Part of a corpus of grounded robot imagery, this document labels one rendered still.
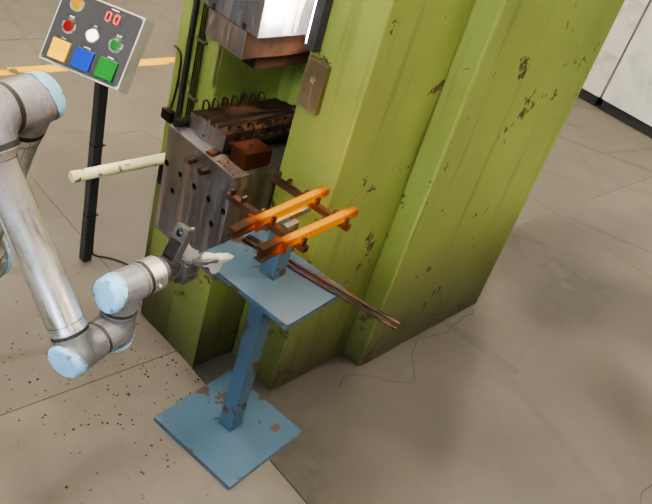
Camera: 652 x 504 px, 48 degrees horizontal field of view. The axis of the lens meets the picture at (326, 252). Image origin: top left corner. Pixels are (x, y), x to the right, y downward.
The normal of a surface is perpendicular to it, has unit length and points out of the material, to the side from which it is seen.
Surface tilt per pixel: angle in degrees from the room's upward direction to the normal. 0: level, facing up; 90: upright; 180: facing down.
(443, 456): 0
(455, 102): 90
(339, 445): 0
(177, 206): 90
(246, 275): 0
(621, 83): 90
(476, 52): 90
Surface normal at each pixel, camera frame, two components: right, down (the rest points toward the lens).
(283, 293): 0.26, -0.79
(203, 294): -0.69, 0.26
